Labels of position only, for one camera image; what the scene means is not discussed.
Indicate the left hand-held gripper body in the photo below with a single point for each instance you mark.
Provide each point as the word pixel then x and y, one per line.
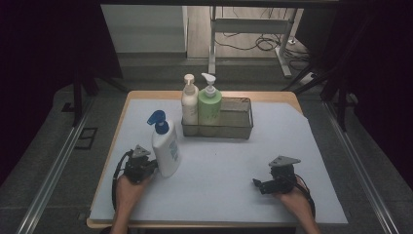
pixel 136 169

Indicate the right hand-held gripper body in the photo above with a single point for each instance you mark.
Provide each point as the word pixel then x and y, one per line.
pixel 284 178

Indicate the white bottle with blue pump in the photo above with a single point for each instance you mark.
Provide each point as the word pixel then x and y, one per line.
pixel 166 152

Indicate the cream pump bottle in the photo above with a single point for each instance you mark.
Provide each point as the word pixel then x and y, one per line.
pixel 190 107

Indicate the grey mesh basket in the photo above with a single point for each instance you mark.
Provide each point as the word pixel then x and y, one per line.
pixel 237 120

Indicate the green bottle with white pump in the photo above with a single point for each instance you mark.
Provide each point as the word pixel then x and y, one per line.
pixel 210 107

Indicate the person's right hand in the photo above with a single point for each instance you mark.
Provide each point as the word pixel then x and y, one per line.
pixel 295 201

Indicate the person's left hand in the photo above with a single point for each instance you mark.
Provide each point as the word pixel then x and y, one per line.
pixel 130 198

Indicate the white paper sheet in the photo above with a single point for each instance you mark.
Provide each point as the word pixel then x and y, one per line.
pixel 211 195

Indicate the black tripod stand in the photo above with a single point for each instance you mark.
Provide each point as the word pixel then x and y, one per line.
pixel 341 107
pixel 77 104

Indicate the white power strip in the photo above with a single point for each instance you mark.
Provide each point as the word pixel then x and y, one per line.
pixel 307 78

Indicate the white cabinet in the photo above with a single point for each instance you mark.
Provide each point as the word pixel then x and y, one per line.
pixel 142 29

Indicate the dark curtain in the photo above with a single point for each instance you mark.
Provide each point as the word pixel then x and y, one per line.
pixel 383 65
pixel 32 65

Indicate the white metal stand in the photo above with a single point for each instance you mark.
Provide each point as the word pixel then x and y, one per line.
pixel 250 25

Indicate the dark metal crossbar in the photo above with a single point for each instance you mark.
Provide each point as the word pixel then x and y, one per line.
pixel 227 2

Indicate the aluminium floor rail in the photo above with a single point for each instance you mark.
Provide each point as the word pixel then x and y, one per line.
pixel 52 175
pixel 360 172

